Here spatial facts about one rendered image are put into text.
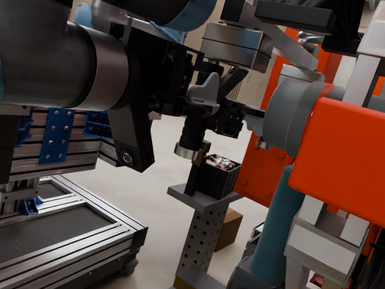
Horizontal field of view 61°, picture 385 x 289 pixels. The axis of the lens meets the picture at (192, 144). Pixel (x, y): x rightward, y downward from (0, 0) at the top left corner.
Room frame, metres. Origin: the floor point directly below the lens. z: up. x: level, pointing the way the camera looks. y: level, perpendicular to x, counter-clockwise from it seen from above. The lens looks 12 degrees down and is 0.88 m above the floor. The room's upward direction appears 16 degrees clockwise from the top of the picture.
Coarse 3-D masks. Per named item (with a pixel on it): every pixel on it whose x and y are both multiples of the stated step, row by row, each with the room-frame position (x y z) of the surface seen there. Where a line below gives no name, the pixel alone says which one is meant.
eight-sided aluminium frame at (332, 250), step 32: (384, 32) 0.30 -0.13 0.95; (384, 64) 0.31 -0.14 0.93; (352, 96) 0.31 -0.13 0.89; (320, 224) 0.30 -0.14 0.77; (352, 224) 0.29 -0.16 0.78; (288, 256) 0.32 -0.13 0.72; (320, 256) 0.29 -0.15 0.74; (352, 256) 0.28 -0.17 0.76; (288, 288) 0.39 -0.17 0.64; (320, 288) 0.45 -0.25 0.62
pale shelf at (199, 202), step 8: (184, 184) 1.22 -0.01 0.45; (168, 192) 1.14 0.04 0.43; (176, 192) 1.13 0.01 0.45; (200, 192) 1.18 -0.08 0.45; (232, 192) 1.29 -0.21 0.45; (184, 200) 1.10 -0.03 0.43; (192, 200) 1.09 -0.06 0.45; (200, 200) 1.10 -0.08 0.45; (208, 200) 1.12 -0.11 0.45; (216, 200) 1.15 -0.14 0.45; (224, 200) 1.18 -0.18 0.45; (232, 200) 1.25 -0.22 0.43; (200, 208) 1.07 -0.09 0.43; (208, 208) 1.08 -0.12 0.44; (216, 208) 1.14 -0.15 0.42
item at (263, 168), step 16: (288, 32) 1.08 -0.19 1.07; (320, 48) 1.03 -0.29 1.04; (288, 64) 1.07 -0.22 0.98; (320, 64) 1.02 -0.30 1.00; (336, 64) 1.10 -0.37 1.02; (272, 80) 1.08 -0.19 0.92; (256, 160) 1.06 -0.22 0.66; (272, 160) 1.03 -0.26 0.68; (288, 160) 1.01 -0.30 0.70; (240, 176) 1.08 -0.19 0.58; (256, 176) 1.05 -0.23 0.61; (272, 176) 1.03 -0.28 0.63; (240, 192) 1.07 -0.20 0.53; (256, 192) 1.04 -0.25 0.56; (272, 192) 1.02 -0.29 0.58
